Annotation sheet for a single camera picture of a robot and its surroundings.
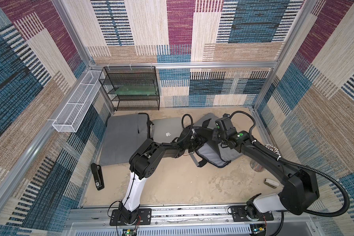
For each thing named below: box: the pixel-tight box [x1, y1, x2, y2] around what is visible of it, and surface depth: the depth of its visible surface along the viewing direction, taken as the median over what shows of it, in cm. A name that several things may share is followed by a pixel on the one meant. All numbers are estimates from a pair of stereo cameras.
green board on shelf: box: [114, 85, 157, 95], surface depth 101 cm
